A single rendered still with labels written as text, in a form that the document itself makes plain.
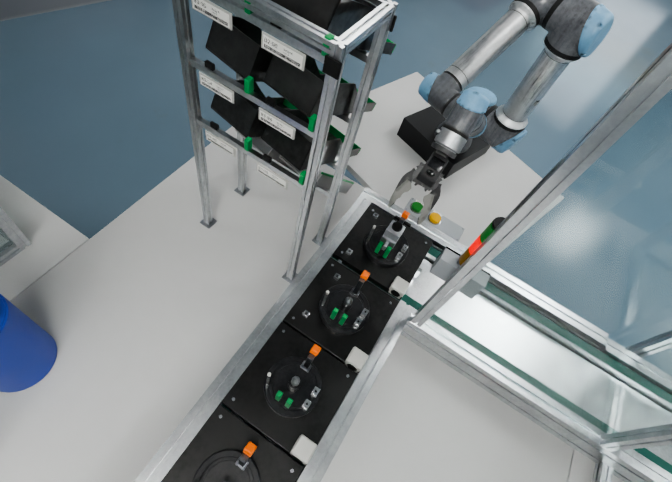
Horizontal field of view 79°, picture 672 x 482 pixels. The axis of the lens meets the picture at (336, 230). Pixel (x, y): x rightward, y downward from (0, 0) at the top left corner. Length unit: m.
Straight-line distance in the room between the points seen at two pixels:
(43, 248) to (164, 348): 0.47
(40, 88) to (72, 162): 0.68
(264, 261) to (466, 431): 0.76
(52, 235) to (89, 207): 1.15
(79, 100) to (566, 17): 2.74
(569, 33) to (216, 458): 1.36
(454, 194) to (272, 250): 0.76
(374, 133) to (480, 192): 0.49
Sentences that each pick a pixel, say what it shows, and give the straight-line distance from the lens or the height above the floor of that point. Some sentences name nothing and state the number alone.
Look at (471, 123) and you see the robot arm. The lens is 1.11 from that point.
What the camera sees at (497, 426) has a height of 0.86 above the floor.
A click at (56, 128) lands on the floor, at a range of 3.05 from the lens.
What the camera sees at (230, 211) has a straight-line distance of 1.41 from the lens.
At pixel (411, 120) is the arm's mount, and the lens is 1.73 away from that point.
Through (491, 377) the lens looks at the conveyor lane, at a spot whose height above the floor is 0.95.
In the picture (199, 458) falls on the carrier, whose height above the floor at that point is 0.97.
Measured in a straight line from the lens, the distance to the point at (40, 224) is 1.50.
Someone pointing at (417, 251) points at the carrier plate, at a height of 0.97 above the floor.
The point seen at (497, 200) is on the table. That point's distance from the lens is 1.75.
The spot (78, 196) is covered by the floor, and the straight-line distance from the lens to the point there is 2.66.
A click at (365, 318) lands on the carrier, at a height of 0.99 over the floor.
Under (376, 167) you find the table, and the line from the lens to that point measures 1.62.
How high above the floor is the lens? 2.01
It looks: 55 degrees down
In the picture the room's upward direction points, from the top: 19 degrees clockwise
